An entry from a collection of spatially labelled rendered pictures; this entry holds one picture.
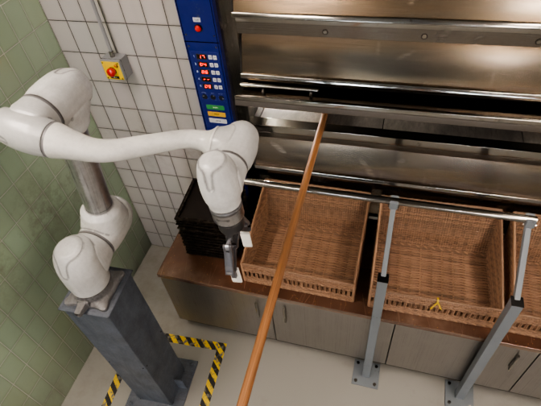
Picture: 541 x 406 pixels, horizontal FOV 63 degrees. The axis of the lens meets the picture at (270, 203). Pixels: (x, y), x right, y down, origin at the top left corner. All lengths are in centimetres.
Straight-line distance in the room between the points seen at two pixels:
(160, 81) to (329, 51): 82
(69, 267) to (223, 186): 79
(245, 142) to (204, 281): 122
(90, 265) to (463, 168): 160
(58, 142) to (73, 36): 111
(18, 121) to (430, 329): 177
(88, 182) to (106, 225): 21
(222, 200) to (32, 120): 54
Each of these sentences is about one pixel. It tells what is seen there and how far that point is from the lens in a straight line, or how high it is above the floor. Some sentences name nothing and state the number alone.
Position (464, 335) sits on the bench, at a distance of 219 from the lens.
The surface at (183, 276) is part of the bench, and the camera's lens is 234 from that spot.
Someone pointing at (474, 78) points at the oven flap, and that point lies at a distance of 186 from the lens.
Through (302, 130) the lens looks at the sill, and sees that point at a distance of 208.
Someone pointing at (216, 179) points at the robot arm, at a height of 172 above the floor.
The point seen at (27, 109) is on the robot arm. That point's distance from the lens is 135.
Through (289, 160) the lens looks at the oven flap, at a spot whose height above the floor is 98.
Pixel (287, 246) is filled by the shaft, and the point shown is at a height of 120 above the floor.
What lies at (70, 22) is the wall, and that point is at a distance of 229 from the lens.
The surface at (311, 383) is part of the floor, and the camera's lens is 262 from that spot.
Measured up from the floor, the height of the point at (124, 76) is 143.
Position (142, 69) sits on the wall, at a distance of 221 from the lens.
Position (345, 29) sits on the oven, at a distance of 179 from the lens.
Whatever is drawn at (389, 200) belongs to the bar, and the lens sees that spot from 177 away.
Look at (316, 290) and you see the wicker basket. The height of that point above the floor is 62.
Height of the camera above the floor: 245
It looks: 47 degrees down
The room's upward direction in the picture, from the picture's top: 7 degrees counter-clockwise
